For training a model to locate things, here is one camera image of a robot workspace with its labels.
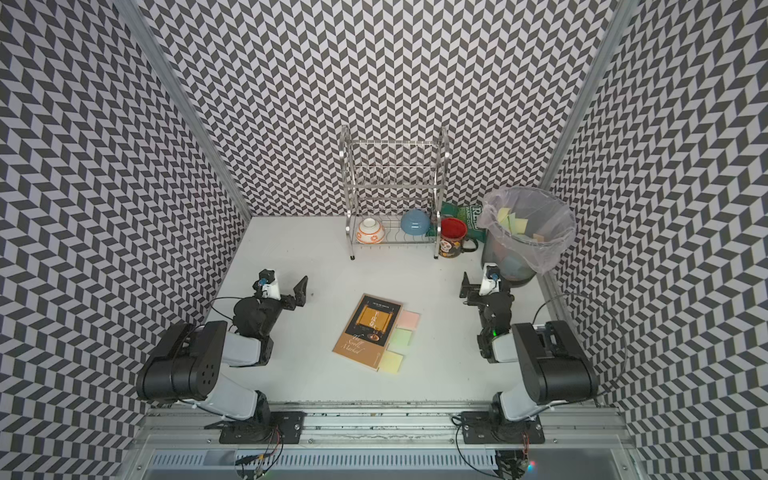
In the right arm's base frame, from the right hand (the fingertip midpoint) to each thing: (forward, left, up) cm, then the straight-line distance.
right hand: (481, 277), depth 91 cm
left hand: (0, +58, +2) cm, 58 cm away
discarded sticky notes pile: (+17, -14, +4) cm, 22 cm away
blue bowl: (+29, +19, -5) cm, 35 cm away
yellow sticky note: (-23, +28, -8) cm, 37 cm away
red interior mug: (+21, +6, -3) cm, 22 cm away
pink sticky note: (-10, +23, -9) cm, 26 cm away
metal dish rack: (+40, +27, +2) cm, 48 cm away
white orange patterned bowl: (+18, +35, +1) cm, 40 cm away
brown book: (-14, +35, -8) cm, 38 cm away
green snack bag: (+33, -3, -5) cm, 33 cm away
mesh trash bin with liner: (-1, -9, +10) cm, 14 cm away
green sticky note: (-17, +25, -7) cm, 31 cm away
